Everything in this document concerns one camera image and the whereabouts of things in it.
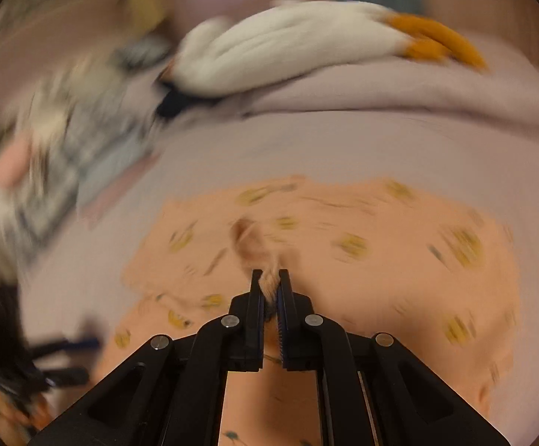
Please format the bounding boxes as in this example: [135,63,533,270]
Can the lilac bed sheet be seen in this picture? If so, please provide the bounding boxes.
[16,109,539,428]

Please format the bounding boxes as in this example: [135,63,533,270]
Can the pink cloth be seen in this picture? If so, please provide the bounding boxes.
[0,137,35,189]

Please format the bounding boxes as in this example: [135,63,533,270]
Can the white plush goose toy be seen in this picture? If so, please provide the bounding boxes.
[160,0,488,98]

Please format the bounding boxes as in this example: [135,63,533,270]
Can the navy dark cloth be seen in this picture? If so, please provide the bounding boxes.
[155,86,205,119]

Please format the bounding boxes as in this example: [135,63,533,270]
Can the peach cartoon print pants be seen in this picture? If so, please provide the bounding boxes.
[95,174,519,446]

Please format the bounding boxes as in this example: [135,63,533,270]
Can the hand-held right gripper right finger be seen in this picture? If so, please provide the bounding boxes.
[276,268,512,446]

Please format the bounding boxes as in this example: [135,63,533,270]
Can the grey plaid pillow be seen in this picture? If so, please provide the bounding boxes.
[0,70,161,265]

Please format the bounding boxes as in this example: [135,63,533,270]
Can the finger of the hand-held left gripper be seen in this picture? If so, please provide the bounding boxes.
[30,332,100,358]
[42,366,90,387]

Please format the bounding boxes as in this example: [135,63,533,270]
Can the lilac duvet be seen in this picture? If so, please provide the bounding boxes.
[158,49,539,138]

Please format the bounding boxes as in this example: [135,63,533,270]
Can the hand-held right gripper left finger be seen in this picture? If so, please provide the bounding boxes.
[28,268,267,446]

